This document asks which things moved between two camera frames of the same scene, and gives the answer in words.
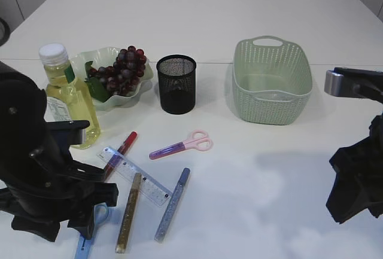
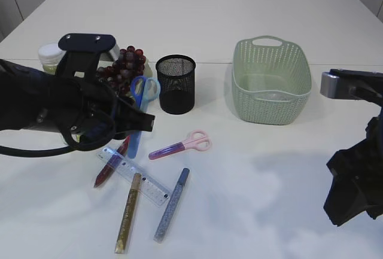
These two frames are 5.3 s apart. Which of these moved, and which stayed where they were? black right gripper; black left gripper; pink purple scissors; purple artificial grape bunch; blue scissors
Moved: blue scissors; black left gripper
Stayed: black right gripper; pink purple scissors; purple artificial grape bunch
